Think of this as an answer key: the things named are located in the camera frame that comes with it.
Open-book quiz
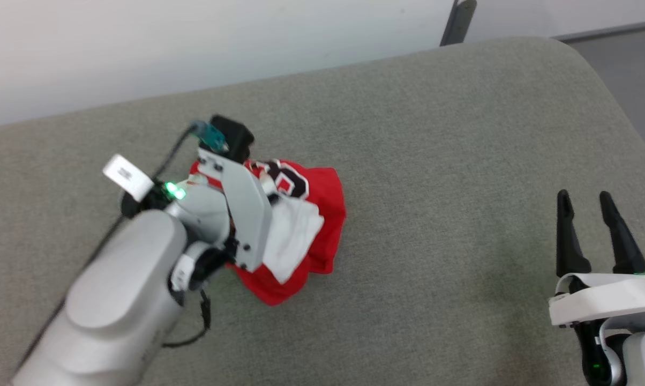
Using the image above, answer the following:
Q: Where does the white paper cable tag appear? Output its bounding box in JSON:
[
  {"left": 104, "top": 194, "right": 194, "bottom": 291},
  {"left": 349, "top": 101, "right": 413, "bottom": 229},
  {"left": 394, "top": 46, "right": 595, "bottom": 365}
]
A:
[{"left": 102, "top": 154, "right": 155, "bottom": 202}]

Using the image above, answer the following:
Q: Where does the teal cable connector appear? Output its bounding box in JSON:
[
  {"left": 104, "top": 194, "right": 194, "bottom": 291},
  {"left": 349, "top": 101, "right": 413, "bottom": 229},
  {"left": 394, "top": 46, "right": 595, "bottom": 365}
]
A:
[{"left": 190, "top": 121, "right": 230, "bottom": 154}]

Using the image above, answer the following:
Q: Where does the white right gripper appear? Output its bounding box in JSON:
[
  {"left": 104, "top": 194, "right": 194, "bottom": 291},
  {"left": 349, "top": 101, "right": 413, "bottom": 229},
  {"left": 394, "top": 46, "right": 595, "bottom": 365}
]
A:
[{"left": 547, "top": 189, "right": 645, "bottom": 328}]

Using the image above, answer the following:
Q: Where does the red and white basketball jersey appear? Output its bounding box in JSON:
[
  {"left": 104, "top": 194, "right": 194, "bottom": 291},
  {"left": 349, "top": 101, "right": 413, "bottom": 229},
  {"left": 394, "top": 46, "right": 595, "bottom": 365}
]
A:
[{"left": 189, "top": 159, "right": 347, "bottom": 306}]

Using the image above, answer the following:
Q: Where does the thin black cable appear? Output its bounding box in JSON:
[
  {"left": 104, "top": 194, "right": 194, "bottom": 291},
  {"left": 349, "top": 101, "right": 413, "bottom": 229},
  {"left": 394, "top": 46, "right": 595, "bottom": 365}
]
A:
[
  {"left": 79, "top": 124, "right": 200, "bottom": 269},
  {"left": 162, "top": 288, "right": 212, "bottom": 348}
]

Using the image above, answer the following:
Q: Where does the grey-green fabric sofa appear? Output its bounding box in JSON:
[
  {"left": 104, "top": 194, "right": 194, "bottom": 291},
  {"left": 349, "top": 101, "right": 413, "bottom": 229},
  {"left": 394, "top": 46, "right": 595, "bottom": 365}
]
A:
[{"left": 0, "top": 36, "right": 645, "bottom": 386}]

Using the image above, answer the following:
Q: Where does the white-grey left gripper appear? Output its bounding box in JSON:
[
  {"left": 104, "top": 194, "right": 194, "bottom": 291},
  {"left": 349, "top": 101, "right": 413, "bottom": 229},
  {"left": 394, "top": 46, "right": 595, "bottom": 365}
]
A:
[{"left": 197, "top": 147, "right": 274, "bottom": 273}]

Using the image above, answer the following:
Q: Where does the dark grey metal post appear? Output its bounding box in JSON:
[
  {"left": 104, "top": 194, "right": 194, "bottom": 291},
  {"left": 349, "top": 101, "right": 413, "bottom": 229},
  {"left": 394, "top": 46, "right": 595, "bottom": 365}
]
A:
[{"left": 439, "top": 0, "right": 478, "bottom": 47}]

